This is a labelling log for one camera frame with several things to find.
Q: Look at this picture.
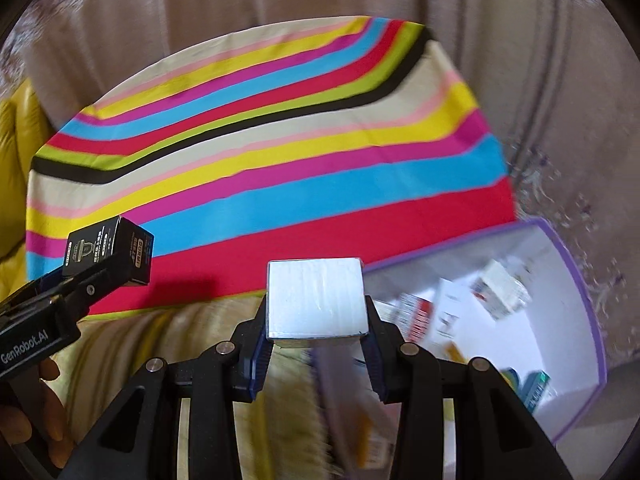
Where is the person's left hand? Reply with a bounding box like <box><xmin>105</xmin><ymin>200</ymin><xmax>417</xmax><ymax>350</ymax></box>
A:
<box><xmin>0</xmin><ymin>357</ymin><xmax>68</xmax><ymax>461</ymax></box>

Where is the long white box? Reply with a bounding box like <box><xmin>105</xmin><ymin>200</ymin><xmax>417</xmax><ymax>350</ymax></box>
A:
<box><xmin>432</xmin><ymin>277</ymin><xmax>473</xmax><ymax>343</ymax></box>

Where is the black box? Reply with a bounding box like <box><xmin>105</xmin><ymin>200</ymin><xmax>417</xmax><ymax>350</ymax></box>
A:
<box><xmin>62</xmin><ymin>216</ymin><xmax>155</xmax><ymax>287</ymax></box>

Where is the beige striped plush blanket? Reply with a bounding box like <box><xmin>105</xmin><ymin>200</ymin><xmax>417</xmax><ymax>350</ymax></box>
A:
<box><xmin>50</xmin><ymin>290</ymin><xmax>351</xmax><ymax>480</ymax></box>

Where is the multicoloured striped mat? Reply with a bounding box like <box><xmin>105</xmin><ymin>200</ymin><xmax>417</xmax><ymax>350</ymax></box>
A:
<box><xmin>25</xmin><ymin>16</ymin><xmax>518</xmax><ymax>318</ymax></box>

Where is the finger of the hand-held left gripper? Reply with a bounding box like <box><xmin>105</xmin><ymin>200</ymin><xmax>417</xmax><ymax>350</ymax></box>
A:
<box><xmin>22</xmin><ymin>267</ymin><xmax>68</xmax><ymax>297</ymax></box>
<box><xmin>52</xmin><ymin>264</ymin><xmax>126</xmax><ymax>313</ymax></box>

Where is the embroidered lace curtain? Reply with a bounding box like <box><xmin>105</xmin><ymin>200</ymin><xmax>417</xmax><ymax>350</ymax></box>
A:
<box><xmin>500</xmin><ymin>135</ymin><xmax>631</xmax><ymax>371</ymax></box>

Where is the purple box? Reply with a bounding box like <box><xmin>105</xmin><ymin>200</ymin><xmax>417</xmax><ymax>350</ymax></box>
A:
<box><xmin>307</xmin><ymin>217</ymin><xmax>608</xmax><ymax>480</ymax></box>

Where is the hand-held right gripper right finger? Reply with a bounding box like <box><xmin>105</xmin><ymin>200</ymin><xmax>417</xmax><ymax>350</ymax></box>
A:
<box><xmin>362</xmin><ymin>296</ymin><xmax>576</xmax><ymax>480</ymax></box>

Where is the large white box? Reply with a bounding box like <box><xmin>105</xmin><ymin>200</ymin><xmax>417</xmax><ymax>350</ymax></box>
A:
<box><xmin>266</xmin><ymin>257</ymin><xmax>371</xmax><ymax>348</ymax></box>

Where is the yellow leather sofa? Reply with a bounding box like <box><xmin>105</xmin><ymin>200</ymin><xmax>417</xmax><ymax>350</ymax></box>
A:
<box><xmin>0</xmin><ymin>82</ymin><xmax>56</xmax><ymax>306</ymax></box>

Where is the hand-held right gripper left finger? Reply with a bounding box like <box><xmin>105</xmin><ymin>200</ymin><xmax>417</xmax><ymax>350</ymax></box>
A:
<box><xmin>75</xmin><ymin>295</ymin><xmax>273</xmax><ymax>480</ymax></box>

